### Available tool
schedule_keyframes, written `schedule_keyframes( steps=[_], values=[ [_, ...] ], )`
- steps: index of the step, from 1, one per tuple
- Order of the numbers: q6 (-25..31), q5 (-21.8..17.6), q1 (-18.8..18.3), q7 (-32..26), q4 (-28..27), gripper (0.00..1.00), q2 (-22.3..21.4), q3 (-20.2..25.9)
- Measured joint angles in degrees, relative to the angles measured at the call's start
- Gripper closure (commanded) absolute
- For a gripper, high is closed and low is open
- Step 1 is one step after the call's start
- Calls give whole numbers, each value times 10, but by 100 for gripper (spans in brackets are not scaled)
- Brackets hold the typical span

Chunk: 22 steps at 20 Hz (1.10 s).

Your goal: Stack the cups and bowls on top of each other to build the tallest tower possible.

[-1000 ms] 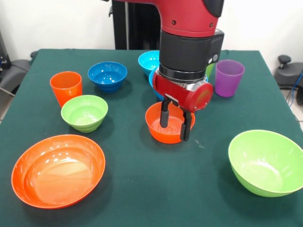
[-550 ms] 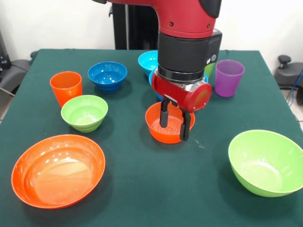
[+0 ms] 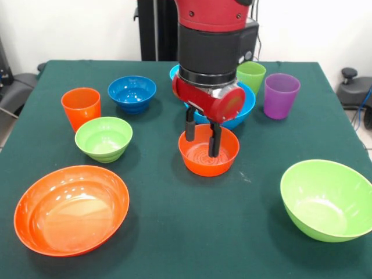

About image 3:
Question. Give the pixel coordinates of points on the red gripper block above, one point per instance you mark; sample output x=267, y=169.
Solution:
x=223, y=106

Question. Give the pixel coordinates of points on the small turquoise bowl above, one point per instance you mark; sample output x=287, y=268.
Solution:
x=174, y=74

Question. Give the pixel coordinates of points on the purple cup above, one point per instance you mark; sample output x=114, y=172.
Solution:
x=280, y=98

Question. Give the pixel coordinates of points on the dark green tablecloth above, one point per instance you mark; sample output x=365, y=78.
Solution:
x=189, y=203

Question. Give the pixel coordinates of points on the grey pedestal leg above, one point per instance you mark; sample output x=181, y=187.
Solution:
x=17, y=87
x=353, y=90

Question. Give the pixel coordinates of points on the green cup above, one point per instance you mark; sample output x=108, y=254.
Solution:
x=253, y=77

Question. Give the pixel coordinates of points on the orange cup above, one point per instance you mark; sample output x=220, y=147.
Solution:
x=81, y=107

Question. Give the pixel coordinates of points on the dark blue bowl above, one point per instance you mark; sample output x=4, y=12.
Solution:
x=132, y=93

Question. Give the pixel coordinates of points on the large orange bowl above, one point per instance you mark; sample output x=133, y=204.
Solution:
x=69, y=212

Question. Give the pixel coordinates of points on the large green bowl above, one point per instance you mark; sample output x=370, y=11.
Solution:
x=322, y=200

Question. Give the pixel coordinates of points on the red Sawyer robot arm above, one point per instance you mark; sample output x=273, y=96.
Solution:
x=206, y=52

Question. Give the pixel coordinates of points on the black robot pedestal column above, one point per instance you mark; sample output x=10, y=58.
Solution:
x=154, y=29

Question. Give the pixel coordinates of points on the large blue bowl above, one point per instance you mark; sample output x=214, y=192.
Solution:
x=249, y=104

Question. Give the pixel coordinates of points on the small orange bowl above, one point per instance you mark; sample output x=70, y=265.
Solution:
x=209, y=170

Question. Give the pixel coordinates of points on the small green bowl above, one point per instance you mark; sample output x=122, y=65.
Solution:
x=103, y=139

